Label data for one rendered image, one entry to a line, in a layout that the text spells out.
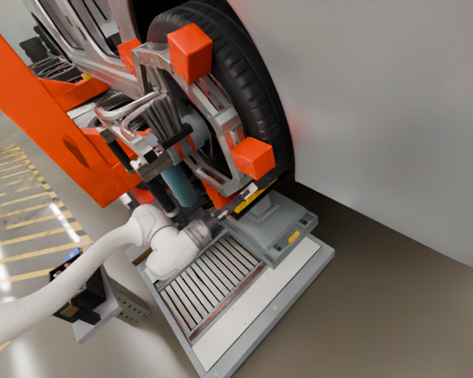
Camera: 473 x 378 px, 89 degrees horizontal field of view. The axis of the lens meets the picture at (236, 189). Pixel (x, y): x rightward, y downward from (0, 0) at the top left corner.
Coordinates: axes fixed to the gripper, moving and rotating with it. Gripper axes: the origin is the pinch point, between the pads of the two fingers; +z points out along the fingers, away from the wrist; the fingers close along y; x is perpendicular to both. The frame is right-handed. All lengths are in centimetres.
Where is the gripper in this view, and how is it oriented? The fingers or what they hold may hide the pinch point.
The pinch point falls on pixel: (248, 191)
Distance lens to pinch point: 87.9
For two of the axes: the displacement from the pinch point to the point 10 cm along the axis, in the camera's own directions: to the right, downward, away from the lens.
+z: 7.3, -6.1, 3.2
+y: 2.7, -1.8, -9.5
